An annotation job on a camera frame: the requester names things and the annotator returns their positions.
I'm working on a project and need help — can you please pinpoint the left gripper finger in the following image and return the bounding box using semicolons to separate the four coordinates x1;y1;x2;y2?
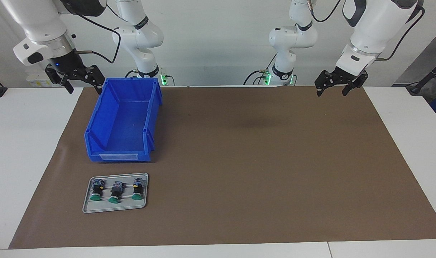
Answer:
315;71;338;96
341;72;369;96

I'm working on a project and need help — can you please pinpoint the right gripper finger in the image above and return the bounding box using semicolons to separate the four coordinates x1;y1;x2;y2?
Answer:
78;64;106;94
45;67;74;94

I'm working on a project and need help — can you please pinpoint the green push button switch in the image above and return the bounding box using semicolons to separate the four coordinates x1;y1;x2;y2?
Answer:
90;178;105;201
131;177;144;200
108;181;126;204

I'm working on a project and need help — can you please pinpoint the white cardboard box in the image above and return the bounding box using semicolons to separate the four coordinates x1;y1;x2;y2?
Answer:
25;70;61;87

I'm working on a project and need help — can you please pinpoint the blue plastic storage bin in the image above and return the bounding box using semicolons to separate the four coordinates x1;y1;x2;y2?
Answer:
84;77;163;163

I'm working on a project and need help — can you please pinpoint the black tripod stand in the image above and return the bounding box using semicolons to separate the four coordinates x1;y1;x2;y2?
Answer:
406;57;436;95

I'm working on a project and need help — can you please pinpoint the grey metal tray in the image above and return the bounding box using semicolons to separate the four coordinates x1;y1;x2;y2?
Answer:
82;173;149;214

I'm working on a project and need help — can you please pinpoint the brown table mat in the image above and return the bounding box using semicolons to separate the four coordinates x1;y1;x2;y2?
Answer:
8;85;436;250

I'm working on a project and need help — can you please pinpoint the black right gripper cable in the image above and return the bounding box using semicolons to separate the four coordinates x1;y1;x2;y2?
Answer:
73;9;122;65

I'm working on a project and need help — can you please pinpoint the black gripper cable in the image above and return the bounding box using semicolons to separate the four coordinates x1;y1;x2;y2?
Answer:
308;0;426;61
73;9;122;65

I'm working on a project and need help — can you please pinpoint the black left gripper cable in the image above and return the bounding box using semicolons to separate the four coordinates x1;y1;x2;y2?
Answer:
308;0;426;61

